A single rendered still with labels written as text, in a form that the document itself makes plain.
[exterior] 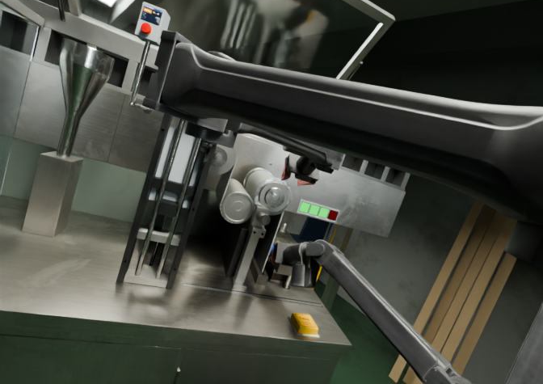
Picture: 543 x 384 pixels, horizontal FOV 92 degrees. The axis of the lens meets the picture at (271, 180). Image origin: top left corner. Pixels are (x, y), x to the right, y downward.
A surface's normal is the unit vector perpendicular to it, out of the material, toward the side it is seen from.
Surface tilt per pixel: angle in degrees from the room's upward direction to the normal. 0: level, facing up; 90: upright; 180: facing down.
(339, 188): 90
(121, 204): 90
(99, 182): 90
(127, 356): 90
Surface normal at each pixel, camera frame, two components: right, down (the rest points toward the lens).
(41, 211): 0.26, 0.19
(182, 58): -0.44, -0.04
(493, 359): -0.73, -0.18
